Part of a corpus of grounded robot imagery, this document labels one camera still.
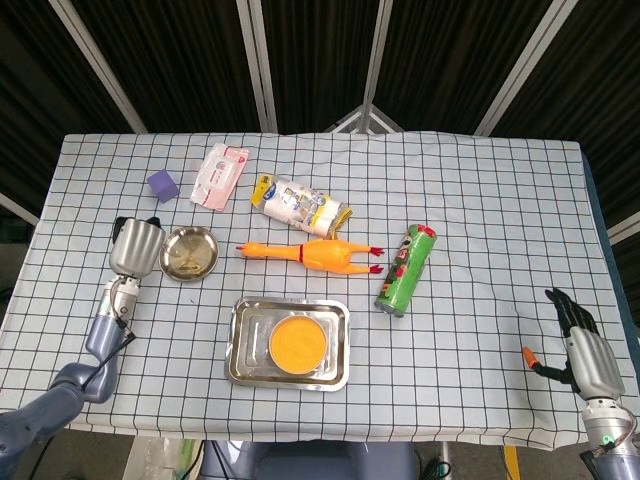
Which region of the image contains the clear plastic box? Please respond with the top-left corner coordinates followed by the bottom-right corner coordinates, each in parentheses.
top-left (122, 437), bottom-right (201, 480)

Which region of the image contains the yellow floor object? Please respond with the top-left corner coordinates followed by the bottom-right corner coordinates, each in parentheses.
top-left (502, 446), bottom-right (521, 480)

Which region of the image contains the white snack bag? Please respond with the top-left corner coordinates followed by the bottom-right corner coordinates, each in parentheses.
top-left (250, 172), bottom-right (354, 239)

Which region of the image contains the orange bowl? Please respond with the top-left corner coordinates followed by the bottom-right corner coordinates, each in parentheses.
top-left (268, 314), bottom-right (329, 376)

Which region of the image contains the dark folding screen partition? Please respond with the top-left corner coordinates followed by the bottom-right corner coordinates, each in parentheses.
top-left (0, 0), bottom-right (640, 246)

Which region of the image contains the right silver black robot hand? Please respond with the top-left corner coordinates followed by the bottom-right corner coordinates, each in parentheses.
top-left (522, 287), bottom-right (627, 401)

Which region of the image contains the green chips can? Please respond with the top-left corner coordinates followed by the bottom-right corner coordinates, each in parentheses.
top-left (375, 223), bottom-right (438, 318)

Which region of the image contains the checkered light blue tablecloth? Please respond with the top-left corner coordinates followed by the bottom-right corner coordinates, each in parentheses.
top-left (0, 130), bottom-right (639, 451)

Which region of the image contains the green floor cable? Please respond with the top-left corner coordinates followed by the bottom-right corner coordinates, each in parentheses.
top-left (422, 442), bottom-right (454, 479)

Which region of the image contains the left arm wrist cable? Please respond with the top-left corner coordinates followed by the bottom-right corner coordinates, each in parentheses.
top-left (79, 319), bottom-right (139, 396)

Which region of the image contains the orange rubber chicken toy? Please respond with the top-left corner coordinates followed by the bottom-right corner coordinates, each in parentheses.
top-left (235, 237), bottom-right (385, 277)

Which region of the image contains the pink white wet wipes pack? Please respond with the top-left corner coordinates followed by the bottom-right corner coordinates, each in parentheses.
top-left (189, 142), bottom-right (250, 213)

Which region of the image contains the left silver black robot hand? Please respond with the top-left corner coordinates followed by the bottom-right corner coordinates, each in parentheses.
top-left (108, 215), bottom-right (167, 279)

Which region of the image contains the purple cube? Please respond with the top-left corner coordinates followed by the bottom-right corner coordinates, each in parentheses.
top-left (146, 168), bottom-right (181, 204)

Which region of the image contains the round steel plate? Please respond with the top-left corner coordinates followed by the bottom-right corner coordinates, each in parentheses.
top-left (158, 225), bottom-right (220, 284)

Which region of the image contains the rectangular steel tray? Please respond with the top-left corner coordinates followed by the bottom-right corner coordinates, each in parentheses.
top-left (223, 295), bottom-right (351, 394)

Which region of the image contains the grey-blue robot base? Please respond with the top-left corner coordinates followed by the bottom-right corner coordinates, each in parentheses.
top-left (199, 439), bottom-right (419, 480)

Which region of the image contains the arm wrist cable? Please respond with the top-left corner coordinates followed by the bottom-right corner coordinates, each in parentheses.
top-left (579, 417), bottom-right (639, 464)
top-left (79, 319), bottom-right (139, 396)

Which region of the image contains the right arm wrist cable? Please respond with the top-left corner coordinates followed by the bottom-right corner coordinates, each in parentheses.
top-left (579, 417), bottom-right (639, 464)

